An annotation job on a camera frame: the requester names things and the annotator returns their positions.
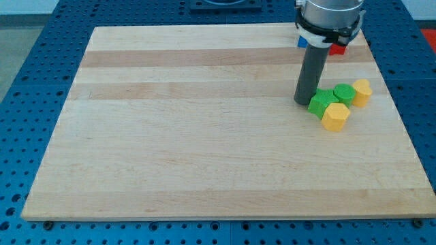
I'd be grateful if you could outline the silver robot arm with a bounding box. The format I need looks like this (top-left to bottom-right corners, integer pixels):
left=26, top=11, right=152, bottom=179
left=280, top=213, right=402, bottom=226
left=294, top=0, right=366, bottom=48

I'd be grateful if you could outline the red block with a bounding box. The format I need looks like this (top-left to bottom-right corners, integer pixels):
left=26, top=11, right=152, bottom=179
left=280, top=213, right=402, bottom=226
left=328, top=44, right=347, bottom=56

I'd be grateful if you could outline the yellow heart block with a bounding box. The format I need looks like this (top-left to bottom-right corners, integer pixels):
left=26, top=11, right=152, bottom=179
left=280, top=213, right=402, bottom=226
left=352, top=79, right=373, bottom=108

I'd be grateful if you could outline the blue block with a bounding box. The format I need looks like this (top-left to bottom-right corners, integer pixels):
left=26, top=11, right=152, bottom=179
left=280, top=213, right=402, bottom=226
left=297, top=36, right=308, bottom=48

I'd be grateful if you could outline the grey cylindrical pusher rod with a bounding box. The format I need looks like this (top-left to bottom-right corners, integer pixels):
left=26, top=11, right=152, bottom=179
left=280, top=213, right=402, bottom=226
left=294, top=44, right=330, bottom=105

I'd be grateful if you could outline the yellow hexagon block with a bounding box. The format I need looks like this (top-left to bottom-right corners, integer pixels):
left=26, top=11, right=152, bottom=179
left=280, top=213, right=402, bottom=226
left=321, top=103, right=351, bottom=132

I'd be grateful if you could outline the green circle block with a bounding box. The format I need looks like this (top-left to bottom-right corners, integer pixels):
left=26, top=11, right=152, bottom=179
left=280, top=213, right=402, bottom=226
left=333, top=84, right=356, bottom=108

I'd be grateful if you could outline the dark blue base plate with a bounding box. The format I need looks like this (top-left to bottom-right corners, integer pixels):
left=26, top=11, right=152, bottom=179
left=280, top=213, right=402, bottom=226
left=187, top=0, right=262, bottom=12

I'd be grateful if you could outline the wooden board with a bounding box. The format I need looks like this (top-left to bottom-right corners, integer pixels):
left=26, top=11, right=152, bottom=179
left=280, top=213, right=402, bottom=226
left=21, top=23, right=435, bottom=221

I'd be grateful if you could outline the green star block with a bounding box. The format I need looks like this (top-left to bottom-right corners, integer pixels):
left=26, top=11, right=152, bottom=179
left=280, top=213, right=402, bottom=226
left=308, top=88, right=339, bottom=120

